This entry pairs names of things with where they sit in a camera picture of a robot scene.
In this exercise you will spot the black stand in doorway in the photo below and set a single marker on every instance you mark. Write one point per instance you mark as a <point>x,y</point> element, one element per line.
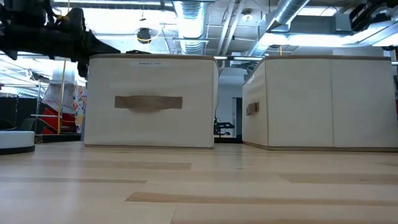
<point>224,127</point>

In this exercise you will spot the white desk lamp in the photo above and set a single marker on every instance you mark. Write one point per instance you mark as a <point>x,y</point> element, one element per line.
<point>15,141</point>

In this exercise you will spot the yellow vertical pole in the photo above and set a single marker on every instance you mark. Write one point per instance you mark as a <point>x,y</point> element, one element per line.
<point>61,99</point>

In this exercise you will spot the white hanging cloth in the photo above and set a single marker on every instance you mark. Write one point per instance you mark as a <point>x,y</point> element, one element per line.
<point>59,93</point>

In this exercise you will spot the silver ceiling air duct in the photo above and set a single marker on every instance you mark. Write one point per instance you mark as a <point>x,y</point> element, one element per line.
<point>280,21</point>

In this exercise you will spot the ribbed silver ceiling duct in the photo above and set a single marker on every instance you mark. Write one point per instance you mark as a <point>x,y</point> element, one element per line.
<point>191,25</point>

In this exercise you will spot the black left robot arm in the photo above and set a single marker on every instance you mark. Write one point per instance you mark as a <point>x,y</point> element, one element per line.
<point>7,34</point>

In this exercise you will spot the left beige fabric bin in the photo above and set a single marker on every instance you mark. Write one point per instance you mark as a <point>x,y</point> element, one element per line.
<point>149,102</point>

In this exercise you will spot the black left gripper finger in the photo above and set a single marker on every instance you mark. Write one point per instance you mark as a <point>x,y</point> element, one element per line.
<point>84,68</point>
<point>101,47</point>

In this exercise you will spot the right beige fabric bin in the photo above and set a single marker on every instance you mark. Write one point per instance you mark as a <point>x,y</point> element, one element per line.
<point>326,102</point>

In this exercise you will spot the black overhead camera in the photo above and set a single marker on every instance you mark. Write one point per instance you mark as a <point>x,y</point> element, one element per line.
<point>144,35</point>

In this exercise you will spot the beige fabric bin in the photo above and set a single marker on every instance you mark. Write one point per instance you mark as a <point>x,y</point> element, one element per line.
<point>149,102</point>
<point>326,102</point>

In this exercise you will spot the red storage rack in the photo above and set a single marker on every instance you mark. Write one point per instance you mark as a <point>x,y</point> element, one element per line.
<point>57,121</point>

